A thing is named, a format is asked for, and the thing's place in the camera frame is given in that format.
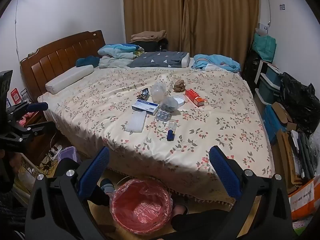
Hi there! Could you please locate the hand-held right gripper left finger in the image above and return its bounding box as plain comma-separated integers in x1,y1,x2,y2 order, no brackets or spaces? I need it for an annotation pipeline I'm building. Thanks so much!
25,146,111,240

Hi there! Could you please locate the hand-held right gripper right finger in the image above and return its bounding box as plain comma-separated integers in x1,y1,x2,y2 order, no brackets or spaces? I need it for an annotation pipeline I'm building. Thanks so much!
209,145,293,240

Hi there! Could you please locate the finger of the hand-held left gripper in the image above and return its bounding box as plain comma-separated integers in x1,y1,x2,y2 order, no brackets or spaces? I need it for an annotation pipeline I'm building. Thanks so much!
5,101,49,122
11,121,57,141

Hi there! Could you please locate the bin with red liner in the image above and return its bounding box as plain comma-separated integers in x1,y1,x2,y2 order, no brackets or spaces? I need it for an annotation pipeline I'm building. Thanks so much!
109,177,173,235

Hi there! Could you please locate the white plastic sleeve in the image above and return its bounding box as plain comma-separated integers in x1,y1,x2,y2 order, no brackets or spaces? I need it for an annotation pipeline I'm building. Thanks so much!
125,110,147,133

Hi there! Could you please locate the clear bottle blue cap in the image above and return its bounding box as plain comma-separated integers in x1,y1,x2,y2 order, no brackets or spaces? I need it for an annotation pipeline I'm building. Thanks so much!
166,120,178,141

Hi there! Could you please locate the blue and white medicine box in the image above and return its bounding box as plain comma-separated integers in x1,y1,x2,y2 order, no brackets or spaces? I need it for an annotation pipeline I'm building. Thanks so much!
132,99,160,115

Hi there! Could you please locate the red carton box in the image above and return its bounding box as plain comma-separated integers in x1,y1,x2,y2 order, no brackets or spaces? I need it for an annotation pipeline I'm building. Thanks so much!
185,89,205,107

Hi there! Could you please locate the silver blister pack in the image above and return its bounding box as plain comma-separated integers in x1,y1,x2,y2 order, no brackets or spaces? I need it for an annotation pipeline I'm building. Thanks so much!
155,109,172,122

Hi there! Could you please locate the white round lid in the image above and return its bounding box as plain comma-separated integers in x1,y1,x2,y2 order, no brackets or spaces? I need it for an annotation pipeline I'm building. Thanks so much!
172,95,187,107

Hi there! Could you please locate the dark blue snack wrapper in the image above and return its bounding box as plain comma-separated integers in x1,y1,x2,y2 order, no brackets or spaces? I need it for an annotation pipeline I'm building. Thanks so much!
136,88,150,101

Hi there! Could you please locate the clear plastic cup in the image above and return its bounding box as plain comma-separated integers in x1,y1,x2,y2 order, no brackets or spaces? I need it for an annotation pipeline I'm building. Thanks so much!
160,96,179,112

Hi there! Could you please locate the wooden nightstand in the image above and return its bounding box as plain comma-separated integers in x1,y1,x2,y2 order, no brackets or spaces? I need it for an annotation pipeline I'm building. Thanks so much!
24,110,60,167

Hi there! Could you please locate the red label card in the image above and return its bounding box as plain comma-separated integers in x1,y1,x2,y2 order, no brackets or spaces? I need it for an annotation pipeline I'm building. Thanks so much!
10,88,21,104

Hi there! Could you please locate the white power strip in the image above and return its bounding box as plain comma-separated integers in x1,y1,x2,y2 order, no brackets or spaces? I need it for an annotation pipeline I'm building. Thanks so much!
47,142,63,158

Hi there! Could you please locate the purple plastic box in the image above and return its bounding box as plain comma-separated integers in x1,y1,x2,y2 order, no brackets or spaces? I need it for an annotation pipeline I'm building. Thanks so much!
58,146,82,164

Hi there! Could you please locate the white long pillow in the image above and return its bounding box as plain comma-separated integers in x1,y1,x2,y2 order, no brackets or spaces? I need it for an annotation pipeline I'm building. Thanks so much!
45,64,94,95

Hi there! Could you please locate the person's right leg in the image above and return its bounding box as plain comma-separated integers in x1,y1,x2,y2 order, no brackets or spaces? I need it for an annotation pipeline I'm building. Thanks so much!
171,204,240,240

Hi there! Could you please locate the wooden headboard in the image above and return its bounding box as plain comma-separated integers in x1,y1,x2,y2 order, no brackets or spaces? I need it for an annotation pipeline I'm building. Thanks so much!
20,30,107,95

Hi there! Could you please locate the brown cardboard board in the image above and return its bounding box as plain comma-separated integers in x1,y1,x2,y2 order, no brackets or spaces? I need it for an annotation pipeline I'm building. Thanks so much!
276,129,304,188

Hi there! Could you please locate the bed with floral sheet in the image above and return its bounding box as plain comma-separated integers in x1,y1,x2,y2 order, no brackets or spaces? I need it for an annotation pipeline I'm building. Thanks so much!
37,57,275,205

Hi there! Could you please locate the dark teal cloth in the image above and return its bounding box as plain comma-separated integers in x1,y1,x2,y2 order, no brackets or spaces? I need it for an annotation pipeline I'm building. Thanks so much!
76,56,100,67

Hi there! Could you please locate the blue bag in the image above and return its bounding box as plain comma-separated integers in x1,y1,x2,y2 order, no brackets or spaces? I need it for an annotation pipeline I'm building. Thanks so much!
264,104,288,145

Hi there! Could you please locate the orange and white box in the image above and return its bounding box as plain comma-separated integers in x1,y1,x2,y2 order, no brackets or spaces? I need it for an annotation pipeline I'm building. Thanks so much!
287,177,316,220

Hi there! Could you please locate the stack of flat dark boards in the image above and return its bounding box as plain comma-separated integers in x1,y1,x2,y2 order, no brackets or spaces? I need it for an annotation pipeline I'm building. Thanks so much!
290,129,316,179

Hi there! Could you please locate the brown cardboard box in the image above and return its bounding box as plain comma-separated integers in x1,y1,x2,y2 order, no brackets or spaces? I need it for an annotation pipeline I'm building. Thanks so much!
271,101,297,132

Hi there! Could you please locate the pale green folded blanket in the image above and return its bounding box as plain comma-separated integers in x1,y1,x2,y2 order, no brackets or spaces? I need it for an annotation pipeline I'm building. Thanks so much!
99,55,135,69

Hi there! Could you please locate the grey storage box white lid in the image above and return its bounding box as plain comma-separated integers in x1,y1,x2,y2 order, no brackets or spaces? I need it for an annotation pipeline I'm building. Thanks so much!
257,76,282,105
265,64,284,87

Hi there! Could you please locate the clear plastic bag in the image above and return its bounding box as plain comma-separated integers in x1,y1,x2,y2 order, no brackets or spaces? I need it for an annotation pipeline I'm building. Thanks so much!
309,130,320,178

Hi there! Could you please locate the green floral cloth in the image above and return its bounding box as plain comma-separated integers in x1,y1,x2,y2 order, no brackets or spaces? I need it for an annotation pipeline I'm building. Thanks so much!
292,219,316,240

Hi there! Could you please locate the brown crumpled paper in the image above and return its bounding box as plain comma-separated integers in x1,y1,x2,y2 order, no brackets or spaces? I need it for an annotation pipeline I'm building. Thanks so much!
173,79,186,92

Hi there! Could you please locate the blue folded blanket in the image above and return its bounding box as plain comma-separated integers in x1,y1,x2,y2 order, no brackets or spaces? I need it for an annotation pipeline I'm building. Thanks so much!
97,44,145,60

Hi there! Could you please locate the clear plastic container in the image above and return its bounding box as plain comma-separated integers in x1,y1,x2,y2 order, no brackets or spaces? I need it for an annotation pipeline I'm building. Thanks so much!
149,81,167,102

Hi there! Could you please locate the black garbage bag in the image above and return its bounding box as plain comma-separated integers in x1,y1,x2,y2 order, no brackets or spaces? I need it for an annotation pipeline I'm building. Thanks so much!
278,72,317,137

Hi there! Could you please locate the light blue blanket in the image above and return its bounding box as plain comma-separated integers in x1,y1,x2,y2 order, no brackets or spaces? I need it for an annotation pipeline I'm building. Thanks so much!
191,54,242,73

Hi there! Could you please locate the black wrapped bundle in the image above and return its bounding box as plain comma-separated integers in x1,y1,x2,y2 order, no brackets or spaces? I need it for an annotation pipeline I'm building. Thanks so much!
244,46,263,83

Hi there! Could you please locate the grey triangle print pillow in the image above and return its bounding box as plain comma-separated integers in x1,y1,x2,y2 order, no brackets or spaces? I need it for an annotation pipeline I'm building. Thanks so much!
127,51,190,68

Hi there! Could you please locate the brown folded blanket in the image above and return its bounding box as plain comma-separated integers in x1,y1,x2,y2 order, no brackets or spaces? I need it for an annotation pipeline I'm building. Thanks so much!
130,29,167,42

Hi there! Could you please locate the teal bag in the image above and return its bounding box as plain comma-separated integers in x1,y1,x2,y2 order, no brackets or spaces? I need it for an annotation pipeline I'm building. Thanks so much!
252,33,277,63

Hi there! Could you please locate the thin wire on wall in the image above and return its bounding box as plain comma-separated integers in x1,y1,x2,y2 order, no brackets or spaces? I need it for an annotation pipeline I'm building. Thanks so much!
14,0,22,63

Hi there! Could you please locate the white frame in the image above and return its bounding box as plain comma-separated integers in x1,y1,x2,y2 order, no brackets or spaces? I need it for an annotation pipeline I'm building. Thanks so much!
254,59,269,85

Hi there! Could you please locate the white pipe on wall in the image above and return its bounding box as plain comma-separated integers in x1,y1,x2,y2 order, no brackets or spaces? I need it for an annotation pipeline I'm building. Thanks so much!
260,0,273,28

